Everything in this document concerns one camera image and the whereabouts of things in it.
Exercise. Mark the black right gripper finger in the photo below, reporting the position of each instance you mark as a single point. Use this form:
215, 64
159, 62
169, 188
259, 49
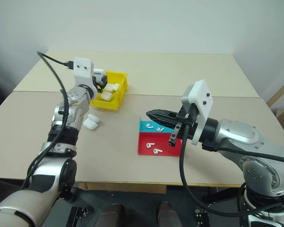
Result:
165, 121
162, 113

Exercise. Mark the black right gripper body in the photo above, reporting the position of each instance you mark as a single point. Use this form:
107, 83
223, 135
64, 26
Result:
190, 116

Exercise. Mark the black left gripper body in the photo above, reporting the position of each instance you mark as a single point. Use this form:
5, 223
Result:
99, 87

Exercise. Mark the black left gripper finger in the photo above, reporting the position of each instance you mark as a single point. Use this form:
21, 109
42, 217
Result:
94, 79
104, 81

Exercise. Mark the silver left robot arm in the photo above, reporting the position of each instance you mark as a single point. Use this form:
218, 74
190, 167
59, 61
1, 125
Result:
66, 118

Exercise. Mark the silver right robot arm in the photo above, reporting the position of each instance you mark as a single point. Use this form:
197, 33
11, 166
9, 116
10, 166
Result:
239, 137

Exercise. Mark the yellow plastic bin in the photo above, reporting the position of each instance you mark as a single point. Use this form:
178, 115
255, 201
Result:
113, 104

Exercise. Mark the blue tray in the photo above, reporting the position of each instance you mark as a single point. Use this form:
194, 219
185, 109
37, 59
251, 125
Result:
143, 126

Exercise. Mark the red tray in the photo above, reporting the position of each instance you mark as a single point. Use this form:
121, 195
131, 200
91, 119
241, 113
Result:
163, 152

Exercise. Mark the brown cardboard sheet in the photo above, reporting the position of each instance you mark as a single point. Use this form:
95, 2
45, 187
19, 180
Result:
123, 188

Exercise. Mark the wooden plank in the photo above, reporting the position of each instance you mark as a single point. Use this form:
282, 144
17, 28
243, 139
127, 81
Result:
281, 92

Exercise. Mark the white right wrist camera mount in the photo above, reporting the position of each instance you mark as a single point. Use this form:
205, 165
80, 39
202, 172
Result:
202, 104

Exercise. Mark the black table frame bar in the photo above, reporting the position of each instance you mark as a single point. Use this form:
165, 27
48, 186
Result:
223, 195

